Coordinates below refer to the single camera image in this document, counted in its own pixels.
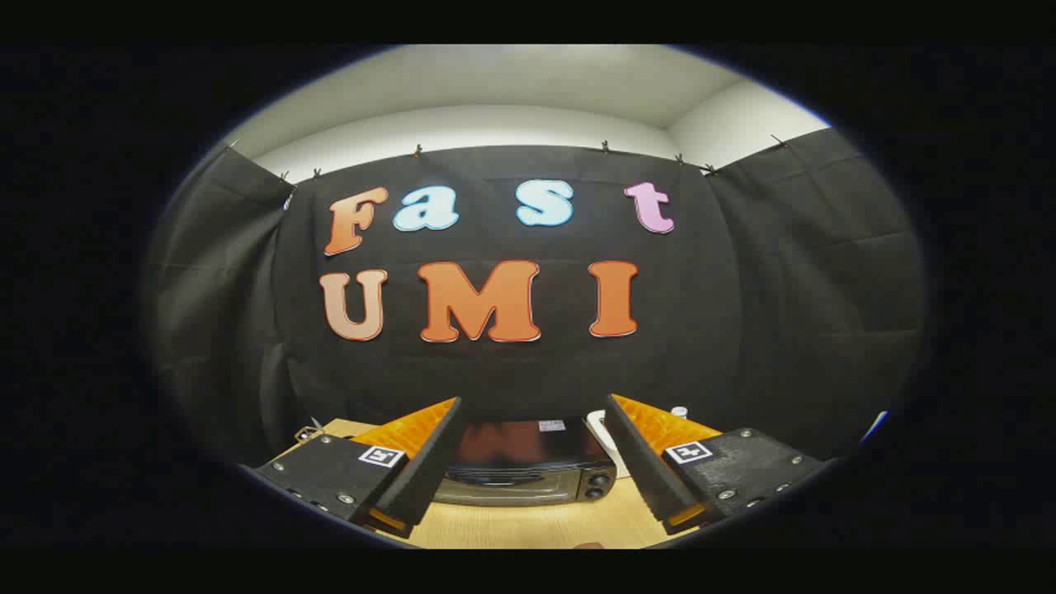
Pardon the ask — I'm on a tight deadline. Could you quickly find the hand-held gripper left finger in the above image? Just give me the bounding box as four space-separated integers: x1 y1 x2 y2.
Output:
256 397 464 539

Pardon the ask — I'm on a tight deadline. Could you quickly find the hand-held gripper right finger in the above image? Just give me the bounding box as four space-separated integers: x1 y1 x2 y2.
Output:
605 394 826 535

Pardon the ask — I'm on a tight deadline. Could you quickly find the black toaster oven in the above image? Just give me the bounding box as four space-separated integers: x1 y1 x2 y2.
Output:
431 419 618 507

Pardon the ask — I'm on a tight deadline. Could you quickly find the white pop-up toaster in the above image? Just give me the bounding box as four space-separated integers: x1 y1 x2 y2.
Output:
586 410 632 479

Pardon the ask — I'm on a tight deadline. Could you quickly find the black backdrop cloth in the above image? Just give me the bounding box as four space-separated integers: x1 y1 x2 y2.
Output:
144 128 929 464

